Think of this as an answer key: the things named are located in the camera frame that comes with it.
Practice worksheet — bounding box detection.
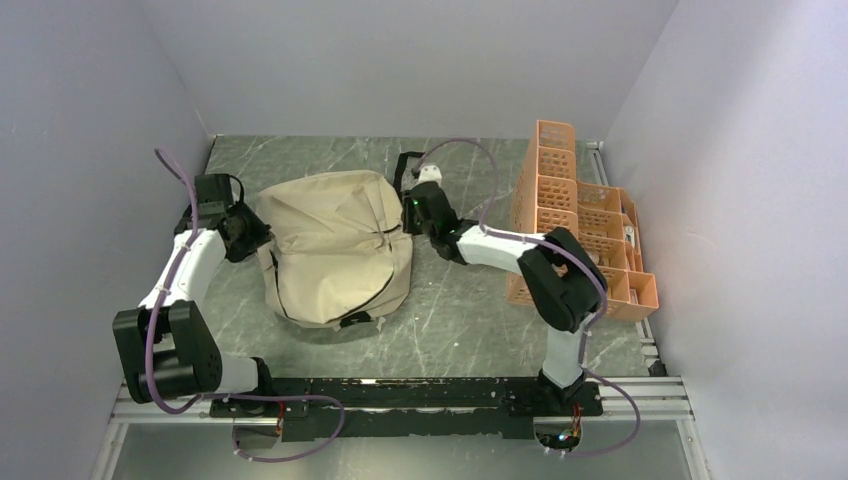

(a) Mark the beige canvas backpack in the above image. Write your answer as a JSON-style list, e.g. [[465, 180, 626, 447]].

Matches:
[[256, 170, 414, 330]]

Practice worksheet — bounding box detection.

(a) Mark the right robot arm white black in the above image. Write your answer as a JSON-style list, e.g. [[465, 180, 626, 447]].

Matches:
[[400, 181, 608, 414]]

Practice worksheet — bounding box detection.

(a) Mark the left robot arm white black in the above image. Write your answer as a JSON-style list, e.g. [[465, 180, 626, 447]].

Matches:
[[112, 174, 277, 416]]

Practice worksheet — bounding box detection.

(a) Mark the orange plastic file organizer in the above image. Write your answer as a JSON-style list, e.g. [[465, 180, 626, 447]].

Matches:
[[510, 120, 659, 322]]

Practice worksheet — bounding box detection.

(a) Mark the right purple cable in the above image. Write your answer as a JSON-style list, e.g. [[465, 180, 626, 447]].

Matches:
[[410, 137, 643, 460]]

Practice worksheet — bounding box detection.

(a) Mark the purple cable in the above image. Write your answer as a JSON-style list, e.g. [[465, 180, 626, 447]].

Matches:
[[410, 137, 643, 460], [142, 146, 347, 464]]

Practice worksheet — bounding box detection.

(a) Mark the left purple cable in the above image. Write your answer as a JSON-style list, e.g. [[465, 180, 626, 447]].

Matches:
[[142, 146, 347, 464]]

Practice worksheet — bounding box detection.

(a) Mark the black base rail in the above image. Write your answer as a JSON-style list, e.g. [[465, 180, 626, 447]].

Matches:
[[209, 377, 603, 442]]

